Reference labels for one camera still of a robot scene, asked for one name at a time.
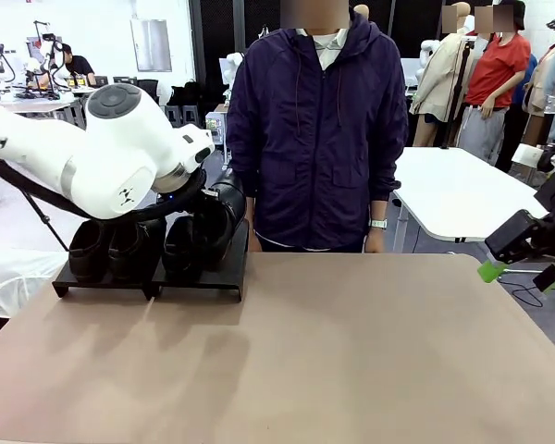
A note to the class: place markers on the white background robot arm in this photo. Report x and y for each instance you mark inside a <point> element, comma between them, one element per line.
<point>231,65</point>
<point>427,48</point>

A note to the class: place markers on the black bag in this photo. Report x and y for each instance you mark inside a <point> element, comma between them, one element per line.
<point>187,94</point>

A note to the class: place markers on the grey stool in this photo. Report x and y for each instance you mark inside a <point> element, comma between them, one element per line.
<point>190,114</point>
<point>173,114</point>

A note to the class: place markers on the black office chair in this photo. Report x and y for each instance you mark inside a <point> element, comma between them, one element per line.
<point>150,88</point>

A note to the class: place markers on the mannequin with bucket hat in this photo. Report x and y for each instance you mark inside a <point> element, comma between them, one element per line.
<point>543,78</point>

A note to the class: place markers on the grey wall panel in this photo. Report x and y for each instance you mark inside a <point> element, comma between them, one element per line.
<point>150,46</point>

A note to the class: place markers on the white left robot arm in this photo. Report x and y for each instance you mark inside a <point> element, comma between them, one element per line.
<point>111,152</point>

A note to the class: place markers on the mannequin in beige jacket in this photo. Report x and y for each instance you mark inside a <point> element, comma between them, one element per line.
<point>439,78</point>

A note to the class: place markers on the seated person in black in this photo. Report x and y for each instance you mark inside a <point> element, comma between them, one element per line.
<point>81,69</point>

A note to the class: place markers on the computer tower with lights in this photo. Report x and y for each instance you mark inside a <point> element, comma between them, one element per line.
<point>217,121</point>

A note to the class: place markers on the clear plastic sheet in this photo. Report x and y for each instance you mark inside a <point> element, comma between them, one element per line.
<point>9,277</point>

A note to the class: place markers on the mannequin in red t-shirt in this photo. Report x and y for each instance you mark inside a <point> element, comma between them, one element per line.
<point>497,69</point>

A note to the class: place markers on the person's left hand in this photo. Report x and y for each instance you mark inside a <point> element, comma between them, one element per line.
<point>374,240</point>

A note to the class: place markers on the black metal shoe stand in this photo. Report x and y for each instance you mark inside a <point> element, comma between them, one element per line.
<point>199,282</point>

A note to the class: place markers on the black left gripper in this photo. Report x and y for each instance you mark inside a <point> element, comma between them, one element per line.
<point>168,200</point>

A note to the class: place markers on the white table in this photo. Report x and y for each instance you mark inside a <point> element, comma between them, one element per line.
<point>453,185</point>

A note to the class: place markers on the wooden top workbench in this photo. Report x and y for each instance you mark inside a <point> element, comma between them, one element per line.
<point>37,105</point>

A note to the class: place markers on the person in purple hooded jacket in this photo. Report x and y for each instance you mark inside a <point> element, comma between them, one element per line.
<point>319,139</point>

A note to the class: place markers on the black loafer with metal bit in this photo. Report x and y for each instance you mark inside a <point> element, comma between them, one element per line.
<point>85,259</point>
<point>129,259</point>

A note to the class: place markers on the person's left forearm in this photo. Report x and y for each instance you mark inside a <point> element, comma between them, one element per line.
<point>380,210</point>

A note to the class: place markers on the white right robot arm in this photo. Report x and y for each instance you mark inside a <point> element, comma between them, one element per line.
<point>527,155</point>

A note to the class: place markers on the black tripod leg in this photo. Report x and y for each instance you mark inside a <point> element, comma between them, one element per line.
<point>46,222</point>

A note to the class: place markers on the silver wristwatch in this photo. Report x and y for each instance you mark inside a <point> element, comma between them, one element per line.
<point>378,224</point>

